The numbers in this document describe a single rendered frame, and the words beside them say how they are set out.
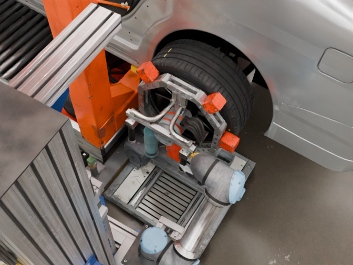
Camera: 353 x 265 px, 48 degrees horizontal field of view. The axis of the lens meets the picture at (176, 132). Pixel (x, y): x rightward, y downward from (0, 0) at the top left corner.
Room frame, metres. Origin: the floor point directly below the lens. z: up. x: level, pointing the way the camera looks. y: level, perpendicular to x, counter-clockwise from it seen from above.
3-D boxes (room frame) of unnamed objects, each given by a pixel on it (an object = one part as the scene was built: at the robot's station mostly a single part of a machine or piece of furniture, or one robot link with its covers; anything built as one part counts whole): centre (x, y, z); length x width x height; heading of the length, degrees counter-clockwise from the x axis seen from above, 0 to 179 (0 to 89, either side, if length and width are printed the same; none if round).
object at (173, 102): (1.23, 0.13, 1.03); 0.19 x 0.18 x 0.11; 152
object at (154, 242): (0.52, 0.05, 0.98); 0.13 x 0.12 x 0.14; 58
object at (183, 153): (1.04, -0.06, 0.93); 0.09 x 0.05 x 0.05; 152
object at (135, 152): (1.47, 0.18, 0.26); 0.42 x 0.18 x 0.35; 152
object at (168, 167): (1.42, -0.14, 0.13); 0.50 x 0.36 x 0.10; 62
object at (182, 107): (1.14, -0.04, 1.03); 0.19 x 0.18 x 0.11; 152
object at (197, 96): (1.30, -0.01, 0.85); 0.54 x 0.07 x 0.54; 62
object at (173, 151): (1.33, -0.03, 0.48); 0.16 x 0.12 x 0.17; 152
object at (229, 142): (1.15, -0.29, 0.85); 0.09 x 0.08 x 0.07; 62
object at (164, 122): (1.23, 0.02, 0.85); 0.21 x 0.14 x 0.14; 152
